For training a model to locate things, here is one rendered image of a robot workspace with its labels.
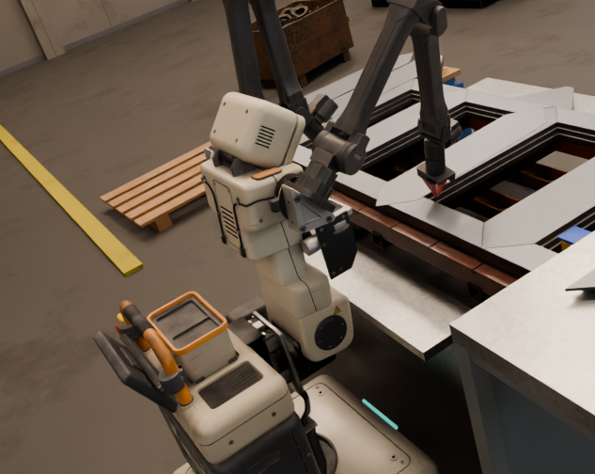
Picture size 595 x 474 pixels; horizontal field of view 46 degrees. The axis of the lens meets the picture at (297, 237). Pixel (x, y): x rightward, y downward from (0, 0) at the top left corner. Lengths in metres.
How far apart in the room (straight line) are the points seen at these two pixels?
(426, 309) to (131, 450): 1.50
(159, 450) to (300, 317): 1.26
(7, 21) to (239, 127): 10.74
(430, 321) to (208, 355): 0.61
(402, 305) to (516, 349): 0.82
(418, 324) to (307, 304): 0.31
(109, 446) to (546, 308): 2.16
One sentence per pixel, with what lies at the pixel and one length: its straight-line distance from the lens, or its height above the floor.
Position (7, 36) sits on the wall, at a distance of 12.34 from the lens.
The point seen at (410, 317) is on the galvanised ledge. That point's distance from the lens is 1.99.
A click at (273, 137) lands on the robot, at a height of 1.30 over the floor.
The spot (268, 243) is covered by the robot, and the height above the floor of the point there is 1.05.
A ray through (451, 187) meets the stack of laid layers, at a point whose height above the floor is 0.85.
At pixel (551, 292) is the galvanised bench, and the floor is 1.05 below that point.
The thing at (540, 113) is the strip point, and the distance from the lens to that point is 2.56.
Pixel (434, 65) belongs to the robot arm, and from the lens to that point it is 1.83.
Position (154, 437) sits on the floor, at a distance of 3.03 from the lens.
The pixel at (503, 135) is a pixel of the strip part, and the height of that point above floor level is 0.87.
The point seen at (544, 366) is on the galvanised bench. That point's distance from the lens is 1.23.
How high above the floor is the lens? 1.87
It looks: 28 degrees down
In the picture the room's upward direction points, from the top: 18 degrees counter-clockwise
